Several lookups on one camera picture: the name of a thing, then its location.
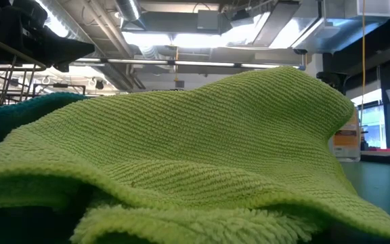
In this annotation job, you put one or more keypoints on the lime green microfiber towel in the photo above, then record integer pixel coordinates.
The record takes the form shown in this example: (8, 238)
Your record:
(195, 135)

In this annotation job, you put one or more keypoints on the long tube light fixture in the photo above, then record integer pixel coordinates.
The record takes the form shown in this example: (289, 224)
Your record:
(141, 61)

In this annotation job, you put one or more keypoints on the grey ceiling box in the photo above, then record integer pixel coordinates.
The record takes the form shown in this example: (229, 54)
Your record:
(208, 20)

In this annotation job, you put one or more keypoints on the clear spray bottle orange label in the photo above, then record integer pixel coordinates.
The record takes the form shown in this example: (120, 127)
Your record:
(345, 139)

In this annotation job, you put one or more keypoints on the green table mat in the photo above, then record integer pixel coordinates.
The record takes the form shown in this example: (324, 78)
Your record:
(384, 189)

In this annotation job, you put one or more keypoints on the shiny round air duct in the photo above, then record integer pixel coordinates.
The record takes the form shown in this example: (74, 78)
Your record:
(129, 8)

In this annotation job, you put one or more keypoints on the silver rectangular air duct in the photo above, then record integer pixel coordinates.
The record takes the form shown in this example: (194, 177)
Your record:
(334, 34)

